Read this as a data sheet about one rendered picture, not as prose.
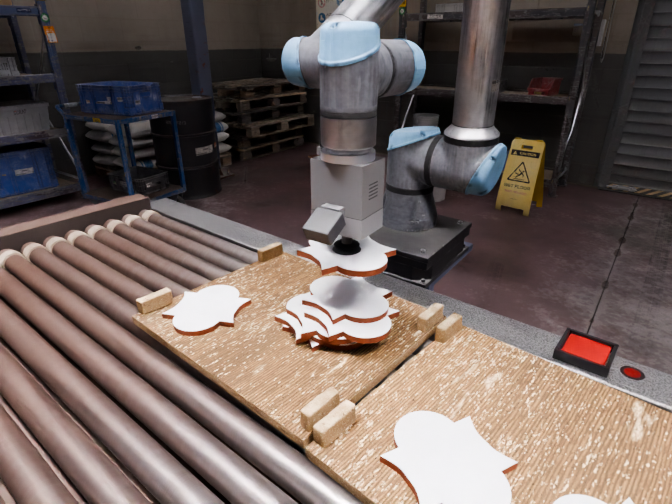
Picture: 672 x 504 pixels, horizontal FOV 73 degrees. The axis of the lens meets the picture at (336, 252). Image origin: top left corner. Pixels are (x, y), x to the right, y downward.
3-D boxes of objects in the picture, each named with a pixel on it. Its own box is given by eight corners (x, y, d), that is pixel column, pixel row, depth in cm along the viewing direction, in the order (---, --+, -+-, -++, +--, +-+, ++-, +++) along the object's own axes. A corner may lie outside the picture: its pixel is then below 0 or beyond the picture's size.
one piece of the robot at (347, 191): (281, 136, 57) (287, 254, 64) (341, 145, 53) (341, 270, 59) (333, 123, 66) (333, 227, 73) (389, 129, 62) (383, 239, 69)
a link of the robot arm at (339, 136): (358, 121, 55) (305, 116, 59) (358, 159, 57) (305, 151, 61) (387, 114, 61) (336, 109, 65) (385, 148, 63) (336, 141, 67)
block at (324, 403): (330, 399, 59) (330, 383, 58) (341, 406, 58) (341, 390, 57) (298, 426, 55) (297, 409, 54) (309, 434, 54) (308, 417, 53)
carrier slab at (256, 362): (281, 256, 102) (281, 250, 102) (446, 323, 78) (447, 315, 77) (132, 323, 78) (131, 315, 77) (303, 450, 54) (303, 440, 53)
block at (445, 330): (452, 324, 75) (454, 310, 74) (462, 328, 74) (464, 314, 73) (433, 340, 71) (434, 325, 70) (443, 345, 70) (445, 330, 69)
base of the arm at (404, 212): (393, 205, 125) (395, 170, 120) (445, 217, 117) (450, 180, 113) (365, 222, 113) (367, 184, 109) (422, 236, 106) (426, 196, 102)
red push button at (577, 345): (569, 339, 75) (570, 332, 74) (609, 353, 71) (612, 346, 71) (558, 357, 71) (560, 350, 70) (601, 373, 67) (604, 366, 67)
